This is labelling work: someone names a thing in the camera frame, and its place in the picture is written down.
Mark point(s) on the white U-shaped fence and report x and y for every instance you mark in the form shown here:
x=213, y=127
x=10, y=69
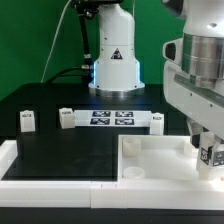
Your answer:
x=141, y=194

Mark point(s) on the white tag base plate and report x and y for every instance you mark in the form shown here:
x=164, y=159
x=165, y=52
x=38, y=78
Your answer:
x=112, y=118

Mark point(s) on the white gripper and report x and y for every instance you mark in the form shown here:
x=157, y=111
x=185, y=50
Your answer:
x=203, y=106

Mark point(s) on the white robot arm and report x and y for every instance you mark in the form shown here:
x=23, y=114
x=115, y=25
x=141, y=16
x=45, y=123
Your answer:
x=194, y=68

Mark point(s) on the white square tabletop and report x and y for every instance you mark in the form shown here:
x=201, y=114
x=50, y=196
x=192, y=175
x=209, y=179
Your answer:
x=162, y=158

